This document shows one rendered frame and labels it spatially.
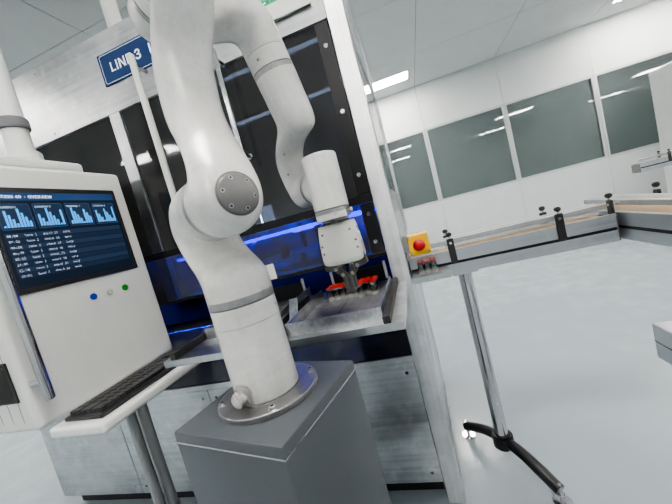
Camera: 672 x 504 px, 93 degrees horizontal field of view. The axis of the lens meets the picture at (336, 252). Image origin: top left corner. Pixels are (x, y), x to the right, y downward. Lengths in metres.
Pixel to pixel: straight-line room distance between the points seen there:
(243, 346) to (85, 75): 1.45
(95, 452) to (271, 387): 1.73
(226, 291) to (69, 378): 0.81
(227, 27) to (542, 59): 5.83
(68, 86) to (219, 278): 1.42
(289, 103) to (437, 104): 5.27
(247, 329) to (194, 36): 0.50
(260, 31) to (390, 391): 1.17
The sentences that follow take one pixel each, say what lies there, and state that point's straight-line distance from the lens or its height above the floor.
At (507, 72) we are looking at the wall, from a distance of 6.20.
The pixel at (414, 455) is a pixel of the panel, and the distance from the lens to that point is 1.48.
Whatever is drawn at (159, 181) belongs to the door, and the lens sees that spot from 1.52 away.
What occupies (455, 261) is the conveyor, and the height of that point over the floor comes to 0.89.
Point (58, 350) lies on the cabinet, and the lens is 1.29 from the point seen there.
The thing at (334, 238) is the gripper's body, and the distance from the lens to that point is 0.74.
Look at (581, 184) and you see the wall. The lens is 6.26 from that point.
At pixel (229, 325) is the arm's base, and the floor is 1.02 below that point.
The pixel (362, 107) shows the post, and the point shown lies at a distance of 1.18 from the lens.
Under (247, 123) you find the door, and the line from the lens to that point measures 1.32.
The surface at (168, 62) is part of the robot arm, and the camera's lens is 0.66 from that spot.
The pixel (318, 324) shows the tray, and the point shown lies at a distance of 0.84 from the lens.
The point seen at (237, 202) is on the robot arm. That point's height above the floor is 1.21.
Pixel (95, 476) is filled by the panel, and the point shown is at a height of 0.20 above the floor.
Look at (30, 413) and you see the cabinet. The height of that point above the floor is 0.86.
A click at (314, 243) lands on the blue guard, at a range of 1.19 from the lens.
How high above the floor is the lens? 1.14
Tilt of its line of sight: 5 degrees down
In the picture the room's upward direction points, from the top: 15 degrees counter-clockwise
